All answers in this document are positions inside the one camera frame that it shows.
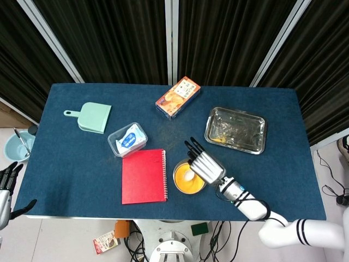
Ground black floor cable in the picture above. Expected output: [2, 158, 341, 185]
[315, 150, 349, 206]

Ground white metal frame post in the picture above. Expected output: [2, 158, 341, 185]
[249, 0, 313, 88]
[16, 0, 85, 84]
[164, 0, 179, 85]

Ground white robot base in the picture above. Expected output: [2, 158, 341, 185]
[133, 219, 213, 262]

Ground clear plastic container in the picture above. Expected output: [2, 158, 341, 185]
[107, 122, 148, 158]

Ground green box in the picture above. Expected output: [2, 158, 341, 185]
[190, 222, 209, 236]

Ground light blue bowl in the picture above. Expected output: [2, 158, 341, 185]
[4, 130, 36, 162]

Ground printed snack packet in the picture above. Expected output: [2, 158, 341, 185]
[92, 230, 120, 255]

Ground metal tray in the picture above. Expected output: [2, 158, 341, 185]
[204, 106, 268, 155]

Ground black pleated curtain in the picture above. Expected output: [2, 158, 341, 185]
[34, 0, 167, 84]
[257, 0, 349, 147]
[177, 0, 298, 87]
[0, 0, 74, 123]

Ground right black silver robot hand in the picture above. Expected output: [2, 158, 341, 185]
[184, 136, 226, 186]

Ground brown cardboard box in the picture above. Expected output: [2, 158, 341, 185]
[0, 103, 29, 128]

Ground blue table cloth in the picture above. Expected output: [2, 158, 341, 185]
[13, 83, 327, 222]

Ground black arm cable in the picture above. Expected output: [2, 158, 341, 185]
[215, 185, 287, 227]

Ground blue white tissue packet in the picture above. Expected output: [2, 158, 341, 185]
[115, 124, 145, 155]

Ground red spiral notebook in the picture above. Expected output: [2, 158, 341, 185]
[121, 148, 169, 205]

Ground orange blue snack box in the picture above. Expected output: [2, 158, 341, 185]
[155, 76, 202, 121]

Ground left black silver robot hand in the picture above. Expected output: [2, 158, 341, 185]
[0, 161, 38, 231]

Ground round metal tin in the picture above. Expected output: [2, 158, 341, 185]
[172, 158, 208, 195]

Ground metal ladle with black handle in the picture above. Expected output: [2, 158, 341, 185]
[13, 127, 31, 158]

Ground shoe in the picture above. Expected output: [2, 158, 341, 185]
[337, 135, 349, 164]

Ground mint green dustpan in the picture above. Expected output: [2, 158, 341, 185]
[63, 102, 112, 134]

